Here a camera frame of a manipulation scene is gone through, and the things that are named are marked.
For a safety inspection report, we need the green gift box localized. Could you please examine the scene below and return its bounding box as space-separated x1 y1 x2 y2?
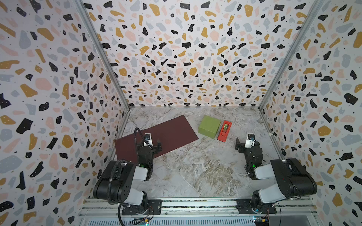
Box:
198 115 221 138

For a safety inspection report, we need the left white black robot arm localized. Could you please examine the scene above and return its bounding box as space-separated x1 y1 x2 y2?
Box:
93 141 162 210

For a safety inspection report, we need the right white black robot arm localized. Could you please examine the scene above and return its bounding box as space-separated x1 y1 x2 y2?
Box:
235 134 317 214

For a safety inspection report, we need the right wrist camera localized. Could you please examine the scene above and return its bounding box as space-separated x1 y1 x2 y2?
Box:
245 133 255 148

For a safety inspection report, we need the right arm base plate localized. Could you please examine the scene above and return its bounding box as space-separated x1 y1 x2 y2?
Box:
236 199 277 214

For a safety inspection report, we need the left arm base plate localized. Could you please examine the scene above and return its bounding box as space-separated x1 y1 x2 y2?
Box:
122 199 162 216

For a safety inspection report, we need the black corrugated cable conduit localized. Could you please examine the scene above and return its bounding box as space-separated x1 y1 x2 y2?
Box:
107 127 148 226

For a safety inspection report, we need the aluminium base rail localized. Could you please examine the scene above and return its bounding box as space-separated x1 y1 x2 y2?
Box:
77 197 320 226

